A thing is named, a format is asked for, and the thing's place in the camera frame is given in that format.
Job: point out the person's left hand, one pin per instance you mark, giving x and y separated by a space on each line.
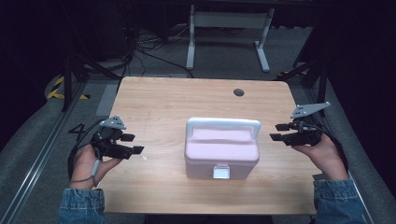
83 165

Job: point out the dark round table grommet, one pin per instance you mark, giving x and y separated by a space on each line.
238 92

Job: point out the white metal desk frame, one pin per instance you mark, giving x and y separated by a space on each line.
229 20

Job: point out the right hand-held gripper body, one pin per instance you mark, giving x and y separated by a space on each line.
303 137

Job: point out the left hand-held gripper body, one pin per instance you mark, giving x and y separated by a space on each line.
113 149

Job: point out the person's right hand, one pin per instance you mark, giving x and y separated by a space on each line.
323 157

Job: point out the aluminium floor rail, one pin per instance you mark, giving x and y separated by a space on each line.
362 199
37 161

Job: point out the black metal stand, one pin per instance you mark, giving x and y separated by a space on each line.
314 73
73 71

